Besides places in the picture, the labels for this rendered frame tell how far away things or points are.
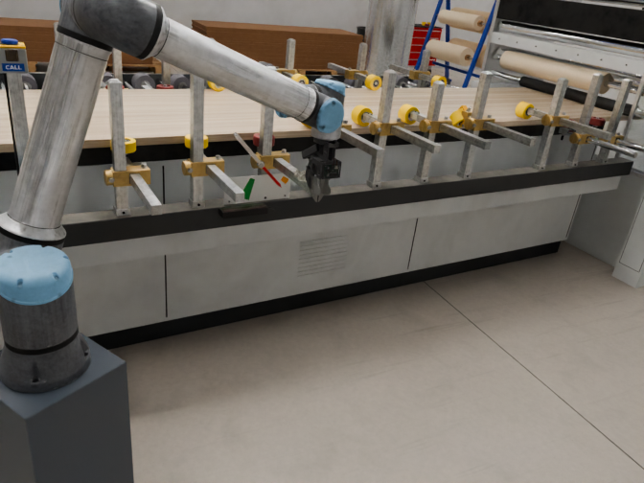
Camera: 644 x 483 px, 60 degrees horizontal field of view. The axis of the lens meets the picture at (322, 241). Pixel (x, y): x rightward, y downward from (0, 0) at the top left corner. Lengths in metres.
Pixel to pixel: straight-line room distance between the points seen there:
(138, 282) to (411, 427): 1.18
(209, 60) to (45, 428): 0.86
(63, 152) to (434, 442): 1.55
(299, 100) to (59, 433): 0.94
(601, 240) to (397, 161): 1.76
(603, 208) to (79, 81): 3.25
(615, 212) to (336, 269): 1.92
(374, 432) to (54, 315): 1.26
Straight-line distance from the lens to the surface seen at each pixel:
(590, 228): 4.00
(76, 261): 2.00
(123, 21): 1.22
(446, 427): 2.25
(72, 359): 1.39
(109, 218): 1.92
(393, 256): 2.87
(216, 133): 2.13
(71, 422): 1.42
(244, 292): 2.51
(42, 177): 1.39
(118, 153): 1.86
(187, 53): 1.27
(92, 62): 1.35
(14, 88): 1.78
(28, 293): 1.28
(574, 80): 3.89
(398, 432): 2.17
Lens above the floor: 1.48
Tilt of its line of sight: 26 degrees down
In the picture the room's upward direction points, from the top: 6 degrees clockwise
